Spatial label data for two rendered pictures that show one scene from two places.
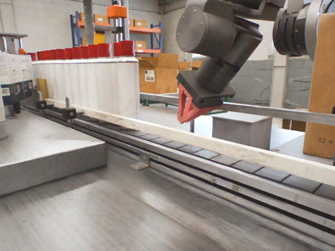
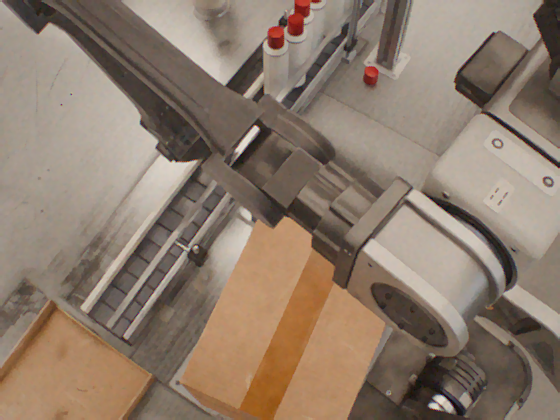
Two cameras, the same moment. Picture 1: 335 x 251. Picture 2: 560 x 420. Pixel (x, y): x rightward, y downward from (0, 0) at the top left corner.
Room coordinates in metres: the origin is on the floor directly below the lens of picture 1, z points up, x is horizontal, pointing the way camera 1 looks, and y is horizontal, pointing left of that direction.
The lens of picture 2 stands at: (0.43, -0.68, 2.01)
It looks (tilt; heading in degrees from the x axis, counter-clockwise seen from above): 66 degrees down; 76
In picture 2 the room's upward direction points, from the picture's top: straight up
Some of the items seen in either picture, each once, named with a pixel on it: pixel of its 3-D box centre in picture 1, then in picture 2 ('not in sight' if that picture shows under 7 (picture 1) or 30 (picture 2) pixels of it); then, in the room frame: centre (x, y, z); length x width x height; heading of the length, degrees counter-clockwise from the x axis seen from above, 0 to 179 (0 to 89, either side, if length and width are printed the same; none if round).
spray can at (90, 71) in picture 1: (96, 83); (313, 18); (0.72, 0.20, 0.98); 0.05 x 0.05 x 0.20
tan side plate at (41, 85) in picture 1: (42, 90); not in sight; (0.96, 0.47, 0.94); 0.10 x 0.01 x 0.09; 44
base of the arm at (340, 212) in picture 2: not in sight; (344, 215); (0.55, -0.45, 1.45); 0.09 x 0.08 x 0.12; 35
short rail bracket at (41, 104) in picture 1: (47, 108); not in sight; (0.84, 0.41, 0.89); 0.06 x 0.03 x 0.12; 134
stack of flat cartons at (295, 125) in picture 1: (308, 121); not in sight; (4.11, -2.29, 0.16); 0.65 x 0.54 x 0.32; 40
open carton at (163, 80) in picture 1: (157, 73); not in sight; (2.64, 0.11, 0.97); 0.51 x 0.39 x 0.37; 131
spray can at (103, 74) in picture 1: (106, 84); (301, 33); (0.68, 0.17, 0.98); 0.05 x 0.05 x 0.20
